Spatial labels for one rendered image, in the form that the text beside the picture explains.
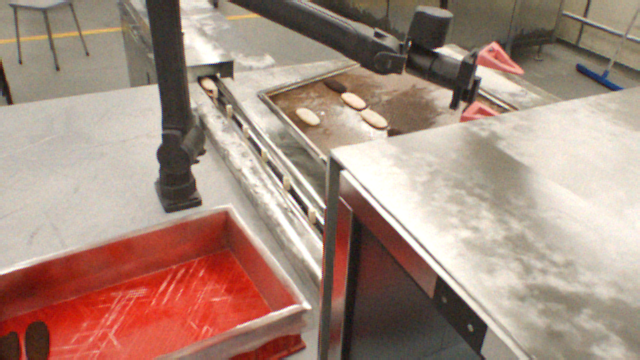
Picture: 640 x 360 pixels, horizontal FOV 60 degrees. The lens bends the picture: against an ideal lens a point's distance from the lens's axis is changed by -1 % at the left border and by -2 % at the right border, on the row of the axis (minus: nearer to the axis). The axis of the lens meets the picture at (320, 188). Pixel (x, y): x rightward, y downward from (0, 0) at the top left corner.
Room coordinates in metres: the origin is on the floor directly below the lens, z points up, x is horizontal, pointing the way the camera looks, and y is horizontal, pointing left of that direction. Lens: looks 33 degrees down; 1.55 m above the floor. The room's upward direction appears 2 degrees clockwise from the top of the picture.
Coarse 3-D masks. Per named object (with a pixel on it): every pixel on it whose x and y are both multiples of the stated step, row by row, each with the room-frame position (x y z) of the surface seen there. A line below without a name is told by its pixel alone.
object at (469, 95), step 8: (480, 80) 0.97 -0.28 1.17; (464, 88) 0.97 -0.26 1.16; (472, 88) 0.96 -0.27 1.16; (464, 96) 0.97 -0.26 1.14; (472, 96) 0.96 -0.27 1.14; (472, 104) 0.96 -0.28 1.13; (480, 104) 0.97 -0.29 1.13; (464, 112) 0.93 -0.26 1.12; (472, 112) 0.93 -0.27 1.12; (480, 112) 0.96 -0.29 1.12; (488, 112) 0.94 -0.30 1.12; (464, 120) 0.92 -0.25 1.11; (472, 120) 0.92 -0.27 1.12
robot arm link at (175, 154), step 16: (160, 0) 1.04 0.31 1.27; (176, 0) 1.06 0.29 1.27; (160, 16) 1.04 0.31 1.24; (176, 16) 1.05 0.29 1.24; (160, 32) 1.04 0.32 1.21; (176, 32) 1.05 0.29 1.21; (160, 48) 1.04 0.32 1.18; (176, 48) 1.04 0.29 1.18; (160, 64) 1.04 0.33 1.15; (176, 64) 1.04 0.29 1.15; (160, 80) 1.04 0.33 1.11; (176, 80) 1.04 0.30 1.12; (160, 96) 1.05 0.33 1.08; (176, 96) 1.04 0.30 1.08; (176, 112) 1.04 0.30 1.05; (176, 128) 1.03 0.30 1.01; (160, 144) 1.03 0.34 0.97; (176, 144) 1.02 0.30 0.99; (160, 160) 1.02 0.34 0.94; (176, 160) 1.02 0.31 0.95; (192, 160) 1.02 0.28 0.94
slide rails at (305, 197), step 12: (216, 84) 1.66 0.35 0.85; (228, 120) 1.41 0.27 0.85; (240, 120) 1.41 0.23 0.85; (240, 132) 1.34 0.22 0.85; (252, 132) 1.34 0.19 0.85; (264, 144) 1.28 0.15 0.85; (276, 156) 1.22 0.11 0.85; (264, 168) 1.16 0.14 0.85; (276, 180) 1.11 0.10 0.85; (300, 192) 1.06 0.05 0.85; (312, 204) 1.02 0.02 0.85; (300, 216) 0.97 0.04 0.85; (312, 228) 0.93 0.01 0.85
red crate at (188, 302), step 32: (224, 256) 0.86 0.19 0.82; (128, 288) 0.75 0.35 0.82; (160, 288) 0.76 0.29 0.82; (192, 288) 0.76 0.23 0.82; (224, 288) 0.77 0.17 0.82; (256, 288) 0.77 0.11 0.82; (0, 320) 0.66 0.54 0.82; (32, 320) 0.66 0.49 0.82; (64, 320) 0.67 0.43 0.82; (96, 320) 0.67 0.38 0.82; (128, 320) 0.68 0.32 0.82; (160, 320) 0.68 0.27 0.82; (192, 320) 0.68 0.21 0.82; (224, 320) 0.69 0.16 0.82; (64, 352) 0.60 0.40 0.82; (96, 352) 0.60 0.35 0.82; (128, 352) 0.61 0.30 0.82; (160, 352) 0.61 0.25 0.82; (256, 352) 0.59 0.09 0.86; (288, 352) 0.61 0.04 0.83
